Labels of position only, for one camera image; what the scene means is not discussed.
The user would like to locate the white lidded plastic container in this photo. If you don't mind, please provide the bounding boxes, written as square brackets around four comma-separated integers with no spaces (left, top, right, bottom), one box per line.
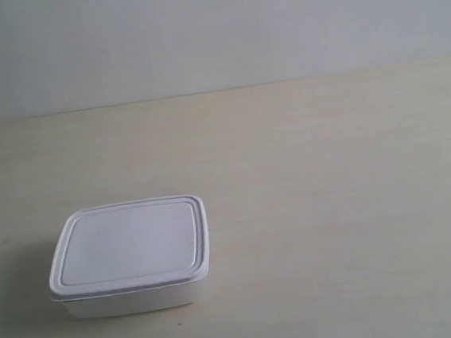
[49,195,210,319]

